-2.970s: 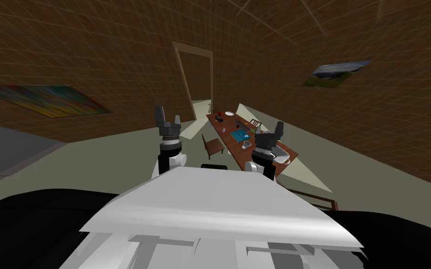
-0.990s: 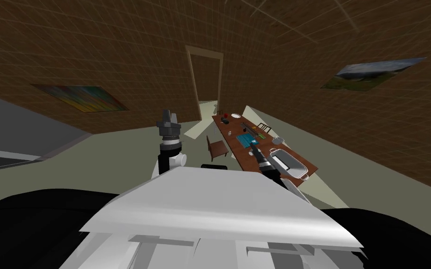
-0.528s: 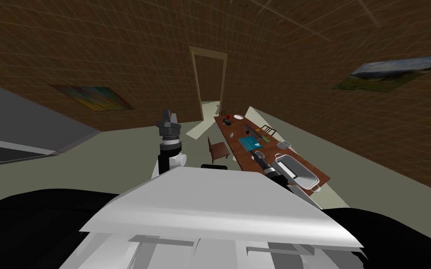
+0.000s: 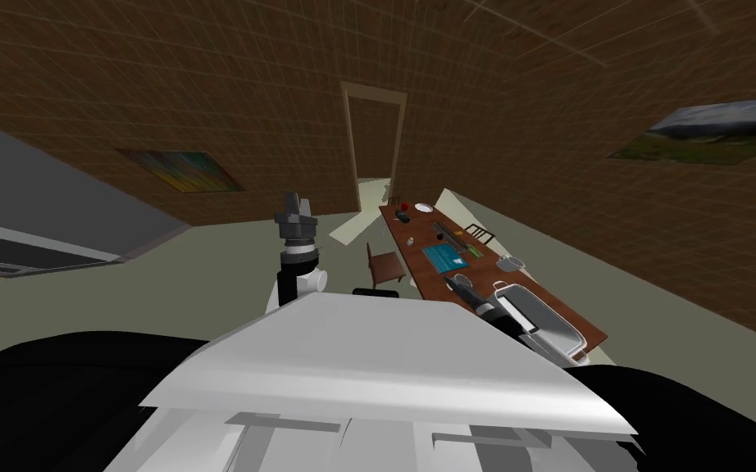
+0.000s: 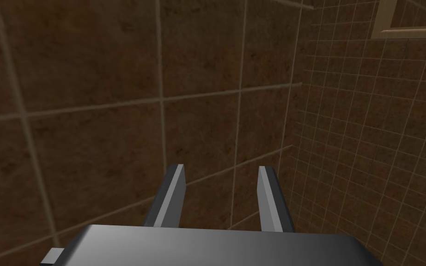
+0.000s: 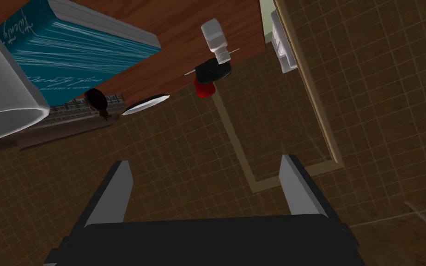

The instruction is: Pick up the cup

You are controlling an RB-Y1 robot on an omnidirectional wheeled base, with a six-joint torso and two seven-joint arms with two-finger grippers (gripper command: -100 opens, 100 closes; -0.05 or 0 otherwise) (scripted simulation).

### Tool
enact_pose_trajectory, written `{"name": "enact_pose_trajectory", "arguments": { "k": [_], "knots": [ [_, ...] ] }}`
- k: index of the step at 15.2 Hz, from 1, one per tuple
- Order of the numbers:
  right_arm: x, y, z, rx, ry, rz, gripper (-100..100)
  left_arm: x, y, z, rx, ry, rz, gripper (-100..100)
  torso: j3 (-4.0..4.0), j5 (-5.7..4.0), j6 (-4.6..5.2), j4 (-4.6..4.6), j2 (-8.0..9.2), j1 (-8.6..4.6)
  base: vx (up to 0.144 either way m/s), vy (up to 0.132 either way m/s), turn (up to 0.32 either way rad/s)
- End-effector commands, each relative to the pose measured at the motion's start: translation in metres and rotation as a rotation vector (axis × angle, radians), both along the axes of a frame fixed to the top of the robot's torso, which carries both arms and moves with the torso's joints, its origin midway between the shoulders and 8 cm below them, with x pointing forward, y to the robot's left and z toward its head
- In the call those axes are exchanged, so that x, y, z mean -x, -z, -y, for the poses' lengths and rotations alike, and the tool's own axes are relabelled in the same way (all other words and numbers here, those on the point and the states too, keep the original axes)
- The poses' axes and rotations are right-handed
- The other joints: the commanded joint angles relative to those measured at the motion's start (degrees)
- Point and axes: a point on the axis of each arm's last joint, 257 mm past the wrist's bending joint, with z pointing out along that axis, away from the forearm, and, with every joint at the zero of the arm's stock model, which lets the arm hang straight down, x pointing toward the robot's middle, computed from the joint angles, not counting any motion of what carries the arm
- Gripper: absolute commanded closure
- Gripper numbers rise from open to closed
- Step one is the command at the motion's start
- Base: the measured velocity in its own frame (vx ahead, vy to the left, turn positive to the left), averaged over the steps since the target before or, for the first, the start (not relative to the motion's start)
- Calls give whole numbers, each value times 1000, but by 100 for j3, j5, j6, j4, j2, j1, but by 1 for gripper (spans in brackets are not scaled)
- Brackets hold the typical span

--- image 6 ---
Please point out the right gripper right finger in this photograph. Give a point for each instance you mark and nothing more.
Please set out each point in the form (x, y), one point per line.
(298, 192)

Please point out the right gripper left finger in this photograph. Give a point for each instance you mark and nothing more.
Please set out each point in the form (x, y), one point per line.
(114, 195)

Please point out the white plate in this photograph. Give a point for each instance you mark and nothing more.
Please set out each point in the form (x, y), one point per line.
(144, 104)

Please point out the grey keyboard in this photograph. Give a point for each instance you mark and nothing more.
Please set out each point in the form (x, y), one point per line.
(69, 110)

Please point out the black oval object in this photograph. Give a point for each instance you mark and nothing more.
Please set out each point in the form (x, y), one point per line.
(96, 99)

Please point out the red mug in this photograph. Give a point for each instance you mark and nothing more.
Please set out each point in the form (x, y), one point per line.
(203, 90)

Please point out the thin silver stick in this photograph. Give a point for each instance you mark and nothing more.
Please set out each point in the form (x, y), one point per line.
(190, 72)

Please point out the teal book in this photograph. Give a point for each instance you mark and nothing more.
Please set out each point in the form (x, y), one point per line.
(76, 55)

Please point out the black bowl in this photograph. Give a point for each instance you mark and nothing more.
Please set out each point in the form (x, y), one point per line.
(211, 72)

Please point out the white conical cup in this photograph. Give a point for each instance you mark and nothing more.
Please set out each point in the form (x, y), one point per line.
(2, 92)

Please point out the white bottle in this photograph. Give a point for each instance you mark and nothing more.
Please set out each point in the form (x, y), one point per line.
(215, 37)

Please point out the brown wooden table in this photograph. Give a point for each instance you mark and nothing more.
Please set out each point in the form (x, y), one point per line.
(178, 26)

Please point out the white wall fixture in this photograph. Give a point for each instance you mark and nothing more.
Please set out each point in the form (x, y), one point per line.
(282, 44)

